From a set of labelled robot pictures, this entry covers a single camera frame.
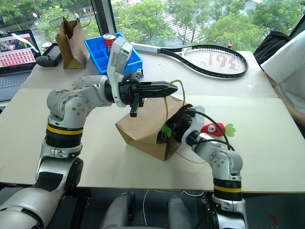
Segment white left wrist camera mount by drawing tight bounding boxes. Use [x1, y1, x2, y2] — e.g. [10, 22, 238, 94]
[106, 37, 134, 108]

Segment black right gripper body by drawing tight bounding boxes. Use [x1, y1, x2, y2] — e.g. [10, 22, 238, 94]
[166, 110, 194, 142]

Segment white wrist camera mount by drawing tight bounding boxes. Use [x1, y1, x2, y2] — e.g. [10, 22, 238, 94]
[182, 104, 206, 144]
[106, 37, 134, 108]

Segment thin white cable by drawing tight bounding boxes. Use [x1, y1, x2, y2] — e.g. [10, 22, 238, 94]
[142, 189, 203, 229]

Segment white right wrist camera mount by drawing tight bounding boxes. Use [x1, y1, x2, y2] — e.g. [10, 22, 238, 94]
[182, 104, 206, 144]

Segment black handheld game controller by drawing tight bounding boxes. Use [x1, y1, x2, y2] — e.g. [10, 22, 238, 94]
[35, 42, 63, 68]

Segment black white tennis racket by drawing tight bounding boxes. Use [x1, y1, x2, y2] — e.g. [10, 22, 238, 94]
[130, 42, 249, 80]

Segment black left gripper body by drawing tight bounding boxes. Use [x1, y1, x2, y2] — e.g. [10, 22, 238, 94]
[118, 73, 145, 118]

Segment open grey laptop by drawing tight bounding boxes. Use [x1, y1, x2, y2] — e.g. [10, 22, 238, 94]
[0, 29, 42, 102]

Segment brown paper bag twine handles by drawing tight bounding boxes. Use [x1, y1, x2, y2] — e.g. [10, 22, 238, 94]
[115, 79, 206, 165]
[49, 11, 92, 70]

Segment blue plastic compartment bin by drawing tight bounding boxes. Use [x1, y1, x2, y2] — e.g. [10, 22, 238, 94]
[84, 32, 144, 77]

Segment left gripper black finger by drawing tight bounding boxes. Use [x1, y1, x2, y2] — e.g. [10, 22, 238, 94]
[140, 81, 179, 91]
[140, 89, 178, 99]

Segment red plush toy green leaves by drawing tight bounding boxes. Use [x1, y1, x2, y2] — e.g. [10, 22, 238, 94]
[200, 122, 237, 138]

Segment grey rounded shape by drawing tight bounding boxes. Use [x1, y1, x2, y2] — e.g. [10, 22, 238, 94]
[99, 190, 137, 229]
[167, 195, 194, 229]

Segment black window frame post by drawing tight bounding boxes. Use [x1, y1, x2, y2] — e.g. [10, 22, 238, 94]
[90, 0, 117, 36]

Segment black bag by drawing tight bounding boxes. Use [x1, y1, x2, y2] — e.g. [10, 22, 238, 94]
[253, 31, 292, 63]

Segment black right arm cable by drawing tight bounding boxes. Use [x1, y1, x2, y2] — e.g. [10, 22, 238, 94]
[187, 110, 236, 151]

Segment person in white shirt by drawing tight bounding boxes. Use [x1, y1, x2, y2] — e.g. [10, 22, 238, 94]
[260, 30, 305, 115]

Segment red soda can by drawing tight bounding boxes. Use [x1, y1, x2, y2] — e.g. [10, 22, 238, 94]
[102, 33, 118, 54]

